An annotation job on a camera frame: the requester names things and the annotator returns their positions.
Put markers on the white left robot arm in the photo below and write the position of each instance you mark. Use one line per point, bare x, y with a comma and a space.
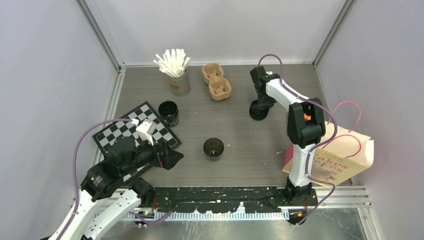
114, 187

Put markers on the single black coffee cup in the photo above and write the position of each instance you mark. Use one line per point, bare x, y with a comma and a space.
213, 148

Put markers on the stack of black cups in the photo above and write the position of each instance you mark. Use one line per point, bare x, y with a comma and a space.
169, 111

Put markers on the black white chessboard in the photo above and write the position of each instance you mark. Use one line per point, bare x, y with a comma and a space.
122, 127

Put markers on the white paper straws bundle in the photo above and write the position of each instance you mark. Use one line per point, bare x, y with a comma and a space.
173, 62

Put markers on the brown cardboard cup carrier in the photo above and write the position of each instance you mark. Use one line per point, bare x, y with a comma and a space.
219, 87

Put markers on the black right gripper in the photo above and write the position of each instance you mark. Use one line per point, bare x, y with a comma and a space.
266, 103

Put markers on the grey straw holder cup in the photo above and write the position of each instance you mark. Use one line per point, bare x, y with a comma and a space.
180, 86

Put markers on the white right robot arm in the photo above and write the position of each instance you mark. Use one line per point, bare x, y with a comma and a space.
305, 126

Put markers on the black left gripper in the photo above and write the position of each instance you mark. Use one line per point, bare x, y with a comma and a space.
168, 159

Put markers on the paper bag with pink handles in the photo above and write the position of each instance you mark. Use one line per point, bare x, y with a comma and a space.
347, 155

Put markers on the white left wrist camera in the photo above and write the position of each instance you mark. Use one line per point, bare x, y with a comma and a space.
145, 129

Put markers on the orange small object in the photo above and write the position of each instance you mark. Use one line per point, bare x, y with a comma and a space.
307, 117

